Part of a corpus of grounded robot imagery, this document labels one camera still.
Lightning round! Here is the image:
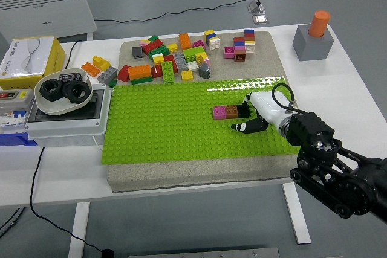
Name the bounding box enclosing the long orange brick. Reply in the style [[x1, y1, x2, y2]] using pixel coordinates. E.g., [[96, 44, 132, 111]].
[[128, 64, 152, 80]]

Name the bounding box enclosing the large black nut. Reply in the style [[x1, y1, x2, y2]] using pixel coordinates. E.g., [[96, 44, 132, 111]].
[[62, 80, 89, 104], [40, 78, 64, 100]]

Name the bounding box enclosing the yellow and white tissue box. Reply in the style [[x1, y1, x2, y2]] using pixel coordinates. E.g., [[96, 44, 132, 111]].
[[0, 36, 66, 91]]

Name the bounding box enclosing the white electrical enclosure box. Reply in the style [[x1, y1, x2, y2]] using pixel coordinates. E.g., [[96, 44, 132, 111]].
[[24, 85, 113, 147]]

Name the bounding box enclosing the black floor cable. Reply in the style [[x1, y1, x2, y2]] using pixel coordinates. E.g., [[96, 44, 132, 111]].
[[94, 0, 261, 25]]

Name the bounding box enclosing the red sloped brick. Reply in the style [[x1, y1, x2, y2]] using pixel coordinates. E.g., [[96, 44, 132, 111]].
[[117, 65, 131, 83]]

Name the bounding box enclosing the long dark green brick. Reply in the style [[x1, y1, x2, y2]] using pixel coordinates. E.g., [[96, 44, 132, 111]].
[[130, 76, 154, 85]]

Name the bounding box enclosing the pink square brick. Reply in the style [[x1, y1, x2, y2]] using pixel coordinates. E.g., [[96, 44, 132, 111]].
[[213, 105, 227, 120]]

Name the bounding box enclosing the blue plastic part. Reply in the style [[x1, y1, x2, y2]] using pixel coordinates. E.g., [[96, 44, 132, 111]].
[[0, 131, 39, 147]]

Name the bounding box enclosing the silver floor socket cover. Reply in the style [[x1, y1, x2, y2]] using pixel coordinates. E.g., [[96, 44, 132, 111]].
[[252, 13, 270, 25]]

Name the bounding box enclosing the white table leg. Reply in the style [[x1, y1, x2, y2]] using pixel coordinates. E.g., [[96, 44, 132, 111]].
[[68, 202, 91, 258], [282, 182, 312, 245]]

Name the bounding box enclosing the white panel heater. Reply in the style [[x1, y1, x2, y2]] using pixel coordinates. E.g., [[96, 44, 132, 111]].
[[0, 0, 97, 42]]

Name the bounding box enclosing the grey block holder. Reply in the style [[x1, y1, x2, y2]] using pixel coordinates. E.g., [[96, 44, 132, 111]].
[[291, 24, 335, 62]]

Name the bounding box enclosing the grey circuit breaker box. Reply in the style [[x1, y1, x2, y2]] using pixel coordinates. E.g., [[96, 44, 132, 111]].
[[0, 88, 34, 134]]

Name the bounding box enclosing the grey-brown mat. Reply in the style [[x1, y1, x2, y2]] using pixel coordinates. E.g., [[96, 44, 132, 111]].
[[107, 30, 317, 194]]

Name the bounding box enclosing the thin black cable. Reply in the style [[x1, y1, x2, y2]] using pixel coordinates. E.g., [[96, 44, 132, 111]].
[[29, 40, 103, 254]]

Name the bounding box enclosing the long red brick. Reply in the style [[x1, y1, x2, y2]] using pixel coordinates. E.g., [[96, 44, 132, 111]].
[[141, 39, 164, 55]]

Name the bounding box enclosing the small dark purple part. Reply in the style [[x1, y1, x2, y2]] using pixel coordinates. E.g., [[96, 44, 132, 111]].
[[59, 72, 82, 83]]

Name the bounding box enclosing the white bowl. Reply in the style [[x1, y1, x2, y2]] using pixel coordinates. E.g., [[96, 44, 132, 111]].
[[34, 68, 93, 116]]

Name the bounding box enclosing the lime green brick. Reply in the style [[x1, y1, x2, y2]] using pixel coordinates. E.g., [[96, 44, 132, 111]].
[[183, 45, 206, 62]]

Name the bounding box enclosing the green studded baseplate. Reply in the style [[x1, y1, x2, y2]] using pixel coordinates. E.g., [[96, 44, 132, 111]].
[[100, 76, 303, 166]]

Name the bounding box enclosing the grey cable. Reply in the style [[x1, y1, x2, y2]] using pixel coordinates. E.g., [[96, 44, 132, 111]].
[[0, 208, 25, 237]]

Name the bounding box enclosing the yellow sloped brick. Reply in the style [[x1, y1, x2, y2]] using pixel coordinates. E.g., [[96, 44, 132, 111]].
[[92, 55, 112, 71]]

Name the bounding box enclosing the thin white wire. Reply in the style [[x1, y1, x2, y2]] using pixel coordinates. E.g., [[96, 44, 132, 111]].
[[92, 135, 106, 153]]

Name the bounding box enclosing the long grey brick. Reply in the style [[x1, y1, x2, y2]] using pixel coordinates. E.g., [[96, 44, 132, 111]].
[[172, 52, 189, 73]]

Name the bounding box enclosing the open floor socket with plug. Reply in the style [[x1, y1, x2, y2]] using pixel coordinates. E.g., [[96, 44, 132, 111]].
[[247, 0, 265, 14]]

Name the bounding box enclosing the flat orange brick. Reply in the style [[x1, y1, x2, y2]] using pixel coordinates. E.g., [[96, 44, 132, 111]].
[[81, 62, 101, 77]]

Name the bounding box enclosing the dark grey sloped brick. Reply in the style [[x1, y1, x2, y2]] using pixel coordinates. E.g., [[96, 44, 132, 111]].
[[198, 63, 212, 79]]

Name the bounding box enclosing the orange cylinder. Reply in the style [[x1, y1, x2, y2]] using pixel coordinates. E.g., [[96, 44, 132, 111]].
[[308, 10, 331, 38]]

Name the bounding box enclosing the white and black right hand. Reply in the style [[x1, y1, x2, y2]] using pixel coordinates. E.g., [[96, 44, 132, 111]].
[[231, 91, 296, 134]]

